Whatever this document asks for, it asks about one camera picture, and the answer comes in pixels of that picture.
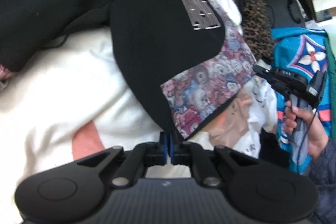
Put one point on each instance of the cream bear print blanket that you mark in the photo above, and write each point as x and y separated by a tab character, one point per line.
65	82

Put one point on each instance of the black skirt teddy bear lining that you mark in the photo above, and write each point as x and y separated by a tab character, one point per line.
144	29

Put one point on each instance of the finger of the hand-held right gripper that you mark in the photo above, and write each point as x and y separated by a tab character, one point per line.
263	72

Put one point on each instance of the dark grey laptop bag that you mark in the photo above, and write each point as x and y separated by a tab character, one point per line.
281	11

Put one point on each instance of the person's right hand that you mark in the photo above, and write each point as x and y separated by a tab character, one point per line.
316	129

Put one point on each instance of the person's right forearm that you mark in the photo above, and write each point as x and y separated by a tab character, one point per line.
325	174

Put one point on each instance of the leopard print cushion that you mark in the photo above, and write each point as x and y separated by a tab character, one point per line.
256	22

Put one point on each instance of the teal flower print cloth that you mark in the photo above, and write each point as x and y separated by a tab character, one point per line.
296	53

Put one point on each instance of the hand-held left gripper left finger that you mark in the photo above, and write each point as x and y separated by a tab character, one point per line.
163	148

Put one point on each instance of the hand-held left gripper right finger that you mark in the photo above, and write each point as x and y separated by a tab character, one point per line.
170	148

